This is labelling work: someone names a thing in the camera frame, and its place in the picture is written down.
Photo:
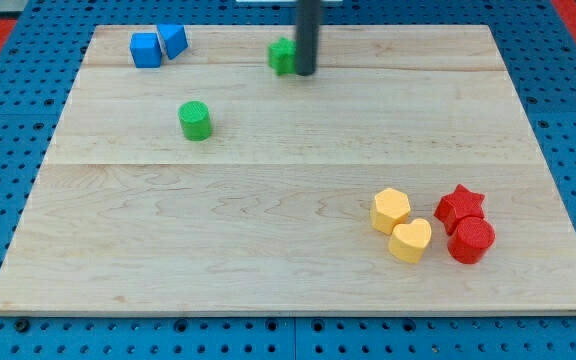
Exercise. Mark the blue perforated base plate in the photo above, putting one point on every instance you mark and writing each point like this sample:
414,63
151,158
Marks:
38,65

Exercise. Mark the blue cube block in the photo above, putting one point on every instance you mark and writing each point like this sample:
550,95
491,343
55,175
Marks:
145,50

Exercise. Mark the red star block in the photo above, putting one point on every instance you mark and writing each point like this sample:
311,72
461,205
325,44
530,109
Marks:
458,205

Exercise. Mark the wooden board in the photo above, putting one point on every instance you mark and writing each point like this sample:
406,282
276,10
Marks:
269,216

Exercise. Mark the red cylinder block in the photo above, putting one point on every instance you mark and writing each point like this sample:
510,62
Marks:
471,240

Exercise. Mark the yellow hexagon block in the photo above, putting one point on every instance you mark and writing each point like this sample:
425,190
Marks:
389,208

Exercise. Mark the yellow heart block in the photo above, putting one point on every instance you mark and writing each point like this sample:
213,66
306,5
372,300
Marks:
408,242

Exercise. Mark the blue triangle block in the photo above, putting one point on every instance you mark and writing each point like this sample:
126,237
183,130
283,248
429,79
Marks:
174,38

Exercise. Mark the green cylinder block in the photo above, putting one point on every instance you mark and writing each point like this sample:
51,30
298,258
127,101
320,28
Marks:
195,121

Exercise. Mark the green star block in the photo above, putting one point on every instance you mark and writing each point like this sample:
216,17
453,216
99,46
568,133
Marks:
281,56

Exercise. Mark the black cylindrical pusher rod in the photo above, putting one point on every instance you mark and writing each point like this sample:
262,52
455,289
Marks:
307,23

